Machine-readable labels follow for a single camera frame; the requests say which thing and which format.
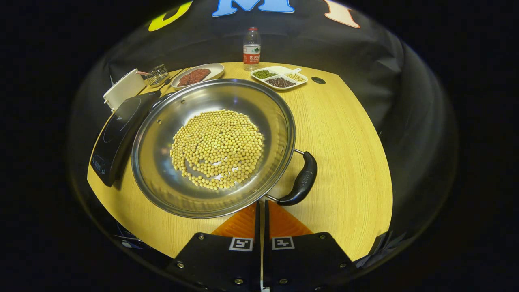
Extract white toaster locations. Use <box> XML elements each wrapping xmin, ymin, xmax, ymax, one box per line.
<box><xmin>103</xmin><ymin>68</ymin><xmax>147</xmax><ymax>113</ymax></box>

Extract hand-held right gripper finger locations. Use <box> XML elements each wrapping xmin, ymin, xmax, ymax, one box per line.
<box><xmin>166</xmin><ymin>201</ymin><xmax>262</xmax><ymax>292</ymax></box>
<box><xmin>264</xmin><ymin>200</ymin><xmax>359</xmax><ymax>292</ymax></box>

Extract white oval plate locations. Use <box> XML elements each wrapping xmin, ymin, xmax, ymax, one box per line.
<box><xmin>171</xmin><ymin>63</ymin><xmax>225</xmax><ymax>90</ymax></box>

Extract white divided dish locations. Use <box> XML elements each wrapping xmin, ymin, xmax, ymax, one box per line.
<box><xmin>250</xmin><ymin>65</ymin><xmax>309</xmax><ymax>90</ymax></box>

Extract wire utensil holder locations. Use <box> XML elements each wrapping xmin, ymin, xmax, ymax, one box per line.
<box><xmin>146</xmin><ymin>64</ymin><xmax>171</xmax><ymax>87</ymax></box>

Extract pile of soybeans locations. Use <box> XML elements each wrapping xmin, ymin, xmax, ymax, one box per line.
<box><xmin>169</xmin><ymin>109</ymin><xmax>265</xmax><ymax>191</ymax></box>

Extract pile of dark beans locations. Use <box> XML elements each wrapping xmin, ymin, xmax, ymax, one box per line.
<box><xmin>266</xmin><ymin>77</ymin><xmax>296</xmax><ymax>88</ymax></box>

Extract stainless steel pot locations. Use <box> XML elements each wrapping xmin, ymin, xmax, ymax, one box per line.
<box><xmin>131</xmin><ymin>78</ymin><xmax>318</xmax><ymax>219</ymax></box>

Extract black induction cooktop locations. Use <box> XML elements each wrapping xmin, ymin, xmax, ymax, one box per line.
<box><xmin>90</xmin><ymin>90</ymin><xmax>163</xmax><ymax>188</ymax></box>

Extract plastic water bottle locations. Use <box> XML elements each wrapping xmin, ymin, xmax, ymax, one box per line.
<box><xmin>243</xmin><ymin>27</ymin><xmax>262</xmax><ymax>72</ymax></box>

